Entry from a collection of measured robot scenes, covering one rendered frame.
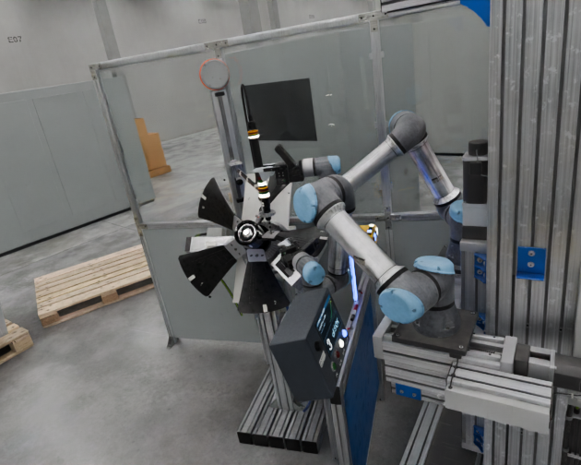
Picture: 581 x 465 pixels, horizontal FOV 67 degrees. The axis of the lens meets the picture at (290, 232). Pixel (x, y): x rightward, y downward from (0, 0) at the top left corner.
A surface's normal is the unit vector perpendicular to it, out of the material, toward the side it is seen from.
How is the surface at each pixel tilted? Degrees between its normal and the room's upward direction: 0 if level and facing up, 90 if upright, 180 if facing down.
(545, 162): 90
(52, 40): 90
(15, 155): 90
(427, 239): 90
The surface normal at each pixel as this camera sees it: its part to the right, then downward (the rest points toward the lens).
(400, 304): -0.65, 0.44
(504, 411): -0.51, 0.39
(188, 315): -0.29, 0.39
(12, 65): 0.73, 0.14
